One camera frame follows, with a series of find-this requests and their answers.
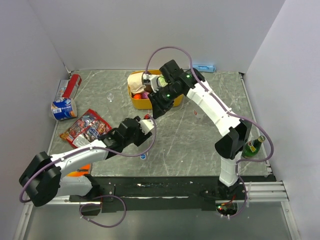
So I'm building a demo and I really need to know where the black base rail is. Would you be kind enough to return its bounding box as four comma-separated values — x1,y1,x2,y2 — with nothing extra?
69,175,276,213

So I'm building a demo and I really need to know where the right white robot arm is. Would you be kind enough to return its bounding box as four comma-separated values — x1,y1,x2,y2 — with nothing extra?
141,60,252,200

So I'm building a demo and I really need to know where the yellow plastic bin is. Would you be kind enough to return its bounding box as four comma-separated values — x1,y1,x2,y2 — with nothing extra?
127,69,184,110

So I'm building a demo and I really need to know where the blue tissue pack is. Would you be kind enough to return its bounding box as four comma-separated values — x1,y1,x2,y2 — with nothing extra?
192,64,216,73

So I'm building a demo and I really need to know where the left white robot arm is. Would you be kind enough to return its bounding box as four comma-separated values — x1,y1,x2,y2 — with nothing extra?
19,115,157,207

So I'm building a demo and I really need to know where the purple cable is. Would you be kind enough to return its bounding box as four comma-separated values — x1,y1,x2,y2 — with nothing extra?
19,119,158,203
145,45,275,218

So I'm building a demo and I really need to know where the clear plastic bottle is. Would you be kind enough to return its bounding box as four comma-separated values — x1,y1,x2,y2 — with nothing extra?
107,93,115,103

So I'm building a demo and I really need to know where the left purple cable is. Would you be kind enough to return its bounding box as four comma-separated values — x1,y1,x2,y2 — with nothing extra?
19,119,158,203

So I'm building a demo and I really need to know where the green glass bottle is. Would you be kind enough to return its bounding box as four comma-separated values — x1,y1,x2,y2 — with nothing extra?
242,135,266,159

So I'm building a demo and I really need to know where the clear bottle with red label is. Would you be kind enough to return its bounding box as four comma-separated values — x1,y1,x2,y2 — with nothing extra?
193,110,204,120

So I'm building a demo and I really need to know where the pink toy onion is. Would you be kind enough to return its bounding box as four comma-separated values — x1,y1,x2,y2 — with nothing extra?
141,91,150,99

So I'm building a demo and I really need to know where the red snack bag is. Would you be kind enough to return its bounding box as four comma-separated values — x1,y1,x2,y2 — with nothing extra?
59,109,112,148

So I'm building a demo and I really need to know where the blue white can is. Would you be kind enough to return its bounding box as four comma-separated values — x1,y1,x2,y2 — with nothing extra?
51,98,78,121

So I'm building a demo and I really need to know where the blue bottle cap front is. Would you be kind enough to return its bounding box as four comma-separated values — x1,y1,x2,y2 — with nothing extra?
140,154,147,160

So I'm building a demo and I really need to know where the red silver box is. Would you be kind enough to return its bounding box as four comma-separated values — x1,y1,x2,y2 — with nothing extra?
54,74,82,102

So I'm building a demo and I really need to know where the orange razor package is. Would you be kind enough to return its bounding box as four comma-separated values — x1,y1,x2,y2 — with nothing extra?
67,164,92,177

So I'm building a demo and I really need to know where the orange toy fruit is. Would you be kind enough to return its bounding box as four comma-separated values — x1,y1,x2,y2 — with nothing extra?
133,93,143,100

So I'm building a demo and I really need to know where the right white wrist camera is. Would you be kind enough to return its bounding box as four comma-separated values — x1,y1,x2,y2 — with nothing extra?
141,72,160,93

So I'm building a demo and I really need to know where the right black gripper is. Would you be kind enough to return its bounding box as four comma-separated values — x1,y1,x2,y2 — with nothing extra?
146,85,181,120

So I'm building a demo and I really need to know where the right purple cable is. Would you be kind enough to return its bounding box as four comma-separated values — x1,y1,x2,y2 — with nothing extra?
145,45,275,218

